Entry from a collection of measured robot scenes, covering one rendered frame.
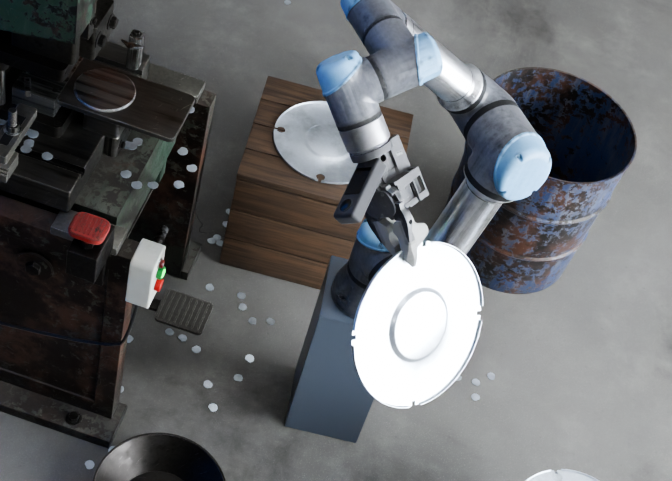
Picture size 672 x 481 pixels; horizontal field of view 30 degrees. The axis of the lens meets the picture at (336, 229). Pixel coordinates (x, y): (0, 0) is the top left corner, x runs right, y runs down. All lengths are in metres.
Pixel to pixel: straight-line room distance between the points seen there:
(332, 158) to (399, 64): 1.20
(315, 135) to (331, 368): 0.66
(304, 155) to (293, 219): 0.16
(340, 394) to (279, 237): 0.50
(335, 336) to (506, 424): 0.66
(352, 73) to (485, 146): 0.42
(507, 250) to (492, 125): 1.09
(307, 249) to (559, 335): 0.74
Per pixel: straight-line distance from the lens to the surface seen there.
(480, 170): 2.31
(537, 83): 3.46
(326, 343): 2.78
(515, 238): 3.32
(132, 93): 2.60
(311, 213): 3.12
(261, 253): 3.27
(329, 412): 2.99
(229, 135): 3.66
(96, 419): 2.99
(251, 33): 4.01
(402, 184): 2.02
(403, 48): 1.99
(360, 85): 1.97
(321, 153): 3.16
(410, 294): 2.09
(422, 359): 2.15
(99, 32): 2.47
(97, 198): 2.58
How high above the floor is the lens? 2.57
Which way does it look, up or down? 48 degrees down
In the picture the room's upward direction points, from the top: 17 degrees clockwise
